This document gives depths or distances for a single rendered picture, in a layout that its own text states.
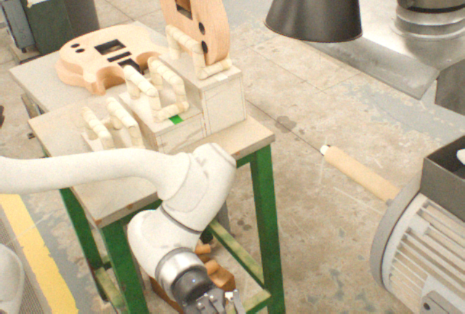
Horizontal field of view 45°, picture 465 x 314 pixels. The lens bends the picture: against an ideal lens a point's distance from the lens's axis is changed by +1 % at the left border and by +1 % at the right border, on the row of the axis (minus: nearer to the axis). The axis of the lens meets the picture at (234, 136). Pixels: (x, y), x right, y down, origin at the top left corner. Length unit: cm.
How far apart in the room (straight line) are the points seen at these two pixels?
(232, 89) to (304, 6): 95
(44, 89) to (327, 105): 185
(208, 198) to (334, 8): 50
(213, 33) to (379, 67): 78
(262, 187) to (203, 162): 70
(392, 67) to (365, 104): 269
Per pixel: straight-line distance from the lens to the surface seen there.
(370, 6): 95
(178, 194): 108
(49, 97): 217
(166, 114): 161
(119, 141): 174
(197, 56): 160
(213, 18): 151
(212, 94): 163
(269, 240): 194
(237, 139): 167
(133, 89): 175
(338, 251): 258
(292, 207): 278
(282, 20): 75
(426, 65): 78
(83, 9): 405
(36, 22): 318
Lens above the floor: 191
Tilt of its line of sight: 36 degrees down
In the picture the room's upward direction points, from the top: 8 degrees counter-clockwise
